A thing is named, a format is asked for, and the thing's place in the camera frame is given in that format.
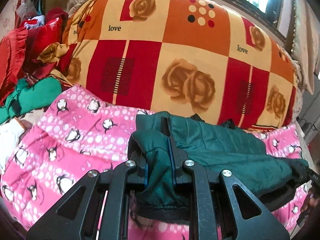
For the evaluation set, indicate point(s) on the pink penguin print quilt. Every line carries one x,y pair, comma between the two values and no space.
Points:
80,132

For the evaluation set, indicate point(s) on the red orange rose blanket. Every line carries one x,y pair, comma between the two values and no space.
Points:
185,57

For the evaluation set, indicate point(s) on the beige curtain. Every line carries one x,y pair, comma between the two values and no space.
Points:
305,48

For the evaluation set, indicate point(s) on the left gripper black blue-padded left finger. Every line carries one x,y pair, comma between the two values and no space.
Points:
97,206

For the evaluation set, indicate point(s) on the right hand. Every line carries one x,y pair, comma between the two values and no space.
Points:
311,200

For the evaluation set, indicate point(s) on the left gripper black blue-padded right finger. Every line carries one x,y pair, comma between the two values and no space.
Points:
220,205

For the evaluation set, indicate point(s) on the green cloth garment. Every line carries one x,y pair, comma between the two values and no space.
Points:
25,98

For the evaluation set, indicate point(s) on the clear plastic bag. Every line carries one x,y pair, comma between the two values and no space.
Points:
26,10

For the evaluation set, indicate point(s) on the white floral sheet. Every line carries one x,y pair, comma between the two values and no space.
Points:
13,130

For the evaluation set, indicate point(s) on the red ruffled pillow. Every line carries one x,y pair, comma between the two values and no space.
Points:
13,47

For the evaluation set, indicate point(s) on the red cloth pile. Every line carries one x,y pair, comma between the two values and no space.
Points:
42,47

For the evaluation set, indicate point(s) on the dark green puffer jacket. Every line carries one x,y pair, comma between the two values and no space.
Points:
215,147

